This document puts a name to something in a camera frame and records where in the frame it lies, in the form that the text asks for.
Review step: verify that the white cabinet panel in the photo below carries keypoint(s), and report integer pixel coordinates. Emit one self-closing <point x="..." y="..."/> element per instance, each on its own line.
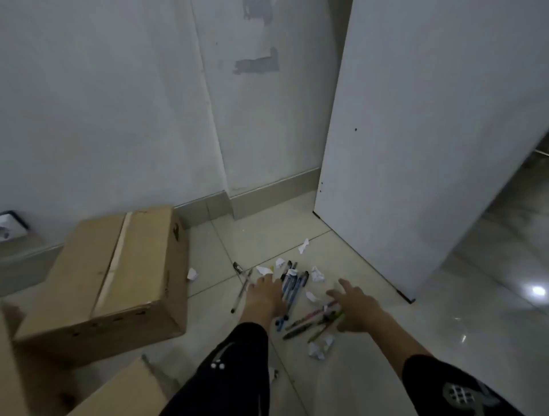
<point x="420" y="141"/>

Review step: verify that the open cardboard box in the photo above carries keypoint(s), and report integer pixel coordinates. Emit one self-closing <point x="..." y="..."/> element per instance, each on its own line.
<point x="124" y="394"/>

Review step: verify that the transparent ballpoint pen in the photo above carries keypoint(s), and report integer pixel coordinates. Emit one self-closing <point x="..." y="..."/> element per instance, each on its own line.
<point x="241" y="290"/>

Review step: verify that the person's right hand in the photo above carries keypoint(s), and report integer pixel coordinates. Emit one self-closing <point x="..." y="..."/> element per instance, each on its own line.
<point x="362" y="313"/>

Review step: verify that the person's left fingers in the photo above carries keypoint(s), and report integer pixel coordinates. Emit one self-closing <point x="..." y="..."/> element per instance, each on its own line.
<point x="266" y="280"/>

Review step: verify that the white wall socket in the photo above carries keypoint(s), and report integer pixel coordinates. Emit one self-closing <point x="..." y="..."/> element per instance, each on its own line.
<point x="10" y="226"/>

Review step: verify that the person's right forearm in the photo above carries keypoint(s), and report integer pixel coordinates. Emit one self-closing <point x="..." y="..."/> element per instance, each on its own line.
<point x="433" y="377"/>

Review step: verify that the pile of assorted pens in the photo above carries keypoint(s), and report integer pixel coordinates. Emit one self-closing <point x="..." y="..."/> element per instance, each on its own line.
<point x="296" y="285"/>

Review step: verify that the person's left hand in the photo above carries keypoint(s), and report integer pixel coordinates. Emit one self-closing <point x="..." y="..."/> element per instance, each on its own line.
<point x="264" y="300"/>

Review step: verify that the large closed cardboard box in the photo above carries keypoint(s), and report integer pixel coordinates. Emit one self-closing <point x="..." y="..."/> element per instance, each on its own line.
<point x="120" y="278"/>

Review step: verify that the person's right thumb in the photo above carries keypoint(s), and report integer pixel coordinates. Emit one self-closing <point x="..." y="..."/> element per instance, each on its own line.
<point x="333" y="295"/>

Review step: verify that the person's left forearm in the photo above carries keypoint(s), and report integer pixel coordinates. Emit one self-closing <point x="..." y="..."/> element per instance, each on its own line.
<point x="231" y="368"/>

